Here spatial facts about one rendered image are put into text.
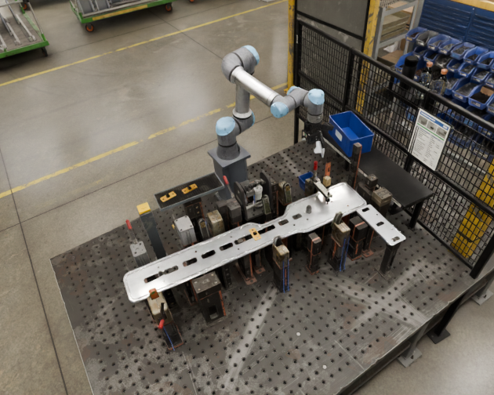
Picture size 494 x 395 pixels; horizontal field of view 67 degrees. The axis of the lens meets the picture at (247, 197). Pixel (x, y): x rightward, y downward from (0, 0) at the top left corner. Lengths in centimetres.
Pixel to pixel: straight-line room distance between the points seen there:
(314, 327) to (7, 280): 265
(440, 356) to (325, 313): 107
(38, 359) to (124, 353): 117
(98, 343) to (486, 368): 237
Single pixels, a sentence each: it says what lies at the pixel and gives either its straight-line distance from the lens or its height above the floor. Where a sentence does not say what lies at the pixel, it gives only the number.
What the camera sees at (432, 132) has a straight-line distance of 223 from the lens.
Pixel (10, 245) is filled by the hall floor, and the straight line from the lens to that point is 408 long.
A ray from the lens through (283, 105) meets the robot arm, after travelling 184.
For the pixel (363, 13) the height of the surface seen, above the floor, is 127.
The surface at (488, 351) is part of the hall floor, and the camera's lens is 312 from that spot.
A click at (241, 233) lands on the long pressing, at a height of 100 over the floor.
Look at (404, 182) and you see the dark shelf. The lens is 238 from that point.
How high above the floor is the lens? 256
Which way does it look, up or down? 44 degrees down
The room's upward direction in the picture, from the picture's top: 5 degrees counter-clockwise
